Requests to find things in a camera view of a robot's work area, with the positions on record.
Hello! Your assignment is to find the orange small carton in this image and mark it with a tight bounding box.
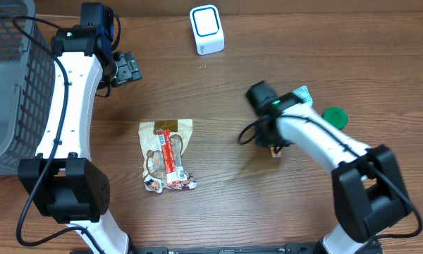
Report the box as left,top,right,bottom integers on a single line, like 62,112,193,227
270,146,282,158

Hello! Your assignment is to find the teal snack packet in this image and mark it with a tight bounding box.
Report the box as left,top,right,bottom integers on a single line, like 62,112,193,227
293,85,313,107

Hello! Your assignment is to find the green lid jar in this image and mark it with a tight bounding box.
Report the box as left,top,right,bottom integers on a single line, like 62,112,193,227
321,107,348,130

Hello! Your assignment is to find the beige cookie bag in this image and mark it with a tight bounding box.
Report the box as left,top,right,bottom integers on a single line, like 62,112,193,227
138,119,197,193

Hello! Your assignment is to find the red snack bar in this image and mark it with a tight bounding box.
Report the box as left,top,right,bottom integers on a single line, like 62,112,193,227
157,130,187,186

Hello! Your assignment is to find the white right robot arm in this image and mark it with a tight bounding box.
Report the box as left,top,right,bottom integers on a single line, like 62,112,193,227
245,81,412,253

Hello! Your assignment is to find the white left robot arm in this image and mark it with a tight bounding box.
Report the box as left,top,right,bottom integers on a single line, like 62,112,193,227
18,2,142,253

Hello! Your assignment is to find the white barcode scanner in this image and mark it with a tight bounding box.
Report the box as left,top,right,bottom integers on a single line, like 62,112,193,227
189,4,225,56

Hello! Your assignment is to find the grey plastic mesh basket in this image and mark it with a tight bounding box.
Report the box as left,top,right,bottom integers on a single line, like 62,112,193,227
0,0,55,176

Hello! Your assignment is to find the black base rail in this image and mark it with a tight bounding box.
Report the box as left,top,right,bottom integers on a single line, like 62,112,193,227
130,243,326,254

